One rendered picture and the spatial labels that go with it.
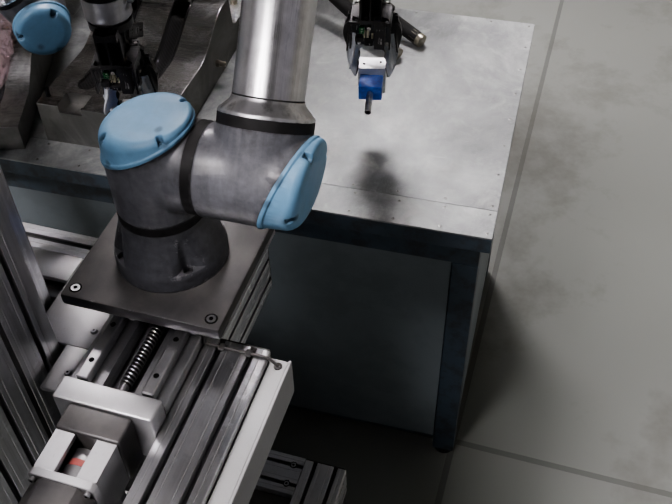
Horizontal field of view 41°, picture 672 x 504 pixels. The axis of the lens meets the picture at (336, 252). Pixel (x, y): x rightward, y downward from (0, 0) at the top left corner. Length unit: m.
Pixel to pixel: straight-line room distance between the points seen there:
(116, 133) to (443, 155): 0.82
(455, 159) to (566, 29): 1.98
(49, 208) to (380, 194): 0.73
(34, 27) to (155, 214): 0.33
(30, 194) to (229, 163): 1.00
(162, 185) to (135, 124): 0.08
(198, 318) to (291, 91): 0.31
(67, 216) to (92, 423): 0.90
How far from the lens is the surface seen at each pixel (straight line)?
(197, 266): 1.16
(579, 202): 2.86
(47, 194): 1.94
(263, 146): 1.00
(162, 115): 1.07
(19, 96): 1.90
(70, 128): 1.80
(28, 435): 1.27
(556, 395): 2.36
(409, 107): 1.83
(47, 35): 1.29
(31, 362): 1.22
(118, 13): 1.46
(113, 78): 1.52
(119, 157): 1.05
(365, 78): 1.66
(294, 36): 1.02
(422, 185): 1.65
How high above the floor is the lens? 1.90
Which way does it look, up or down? 46 degrees down
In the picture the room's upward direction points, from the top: 2 degrees counter-clockwise
